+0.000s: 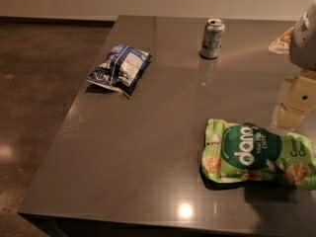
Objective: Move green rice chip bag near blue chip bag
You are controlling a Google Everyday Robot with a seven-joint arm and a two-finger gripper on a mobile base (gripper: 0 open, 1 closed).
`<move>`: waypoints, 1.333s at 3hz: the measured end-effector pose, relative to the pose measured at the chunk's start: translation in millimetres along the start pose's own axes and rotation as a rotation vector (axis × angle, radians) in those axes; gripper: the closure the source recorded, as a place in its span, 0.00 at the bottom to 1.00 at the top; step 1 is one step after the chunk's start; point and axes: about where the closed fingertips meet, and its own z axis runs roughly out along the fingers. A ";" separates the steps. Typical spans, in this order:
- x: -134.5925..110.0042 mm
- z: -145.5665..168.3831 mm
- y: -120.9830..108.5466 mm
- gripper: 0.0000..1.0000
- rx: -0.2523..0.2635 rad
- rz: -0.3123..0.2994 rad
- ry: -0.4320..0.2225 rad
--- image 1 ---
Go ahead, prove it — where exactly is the green rice chip bag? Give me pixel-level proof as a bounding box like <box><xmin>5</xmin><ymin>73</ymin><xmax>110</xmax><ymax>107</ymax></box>
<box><xmin>200</xmin><ymin>118</ymin><xmax>316</xmax><ymax>191</ymax></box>

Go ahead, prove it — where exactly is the blue chip bag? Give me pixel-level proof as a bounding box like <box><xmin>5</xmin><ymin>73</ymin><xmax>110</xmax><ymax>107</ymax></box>
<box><xmin>88</xmin><ymin>43</ymin><xmax>152</xmax><ymax>98</ymax></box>

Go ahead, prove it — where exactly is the silver soda can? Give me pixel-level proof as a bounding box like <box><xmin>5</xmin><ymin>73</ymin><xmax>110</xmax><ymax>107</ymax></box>
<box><xmin>199</xmin><ymin>18</ymin><xmax>225</xmax><ymax>59</ymax></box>

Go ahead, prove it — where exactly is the clear plastic wrapper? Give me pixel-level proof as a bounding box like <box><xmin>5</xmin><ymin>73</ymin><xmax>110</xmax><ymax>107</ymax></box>
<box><xmin>269</xmin><ymin>27</ymin><xmax>294</xmax><ymax>54</ymax></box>

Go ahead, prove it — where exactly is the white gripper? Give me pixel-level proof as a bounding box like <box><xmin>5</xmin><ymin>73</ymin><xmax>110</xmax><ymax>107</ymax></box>
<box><xmin>273</xmin><ymin>1</ymin><xmax>316</xmax><ymax>129</ymax></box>

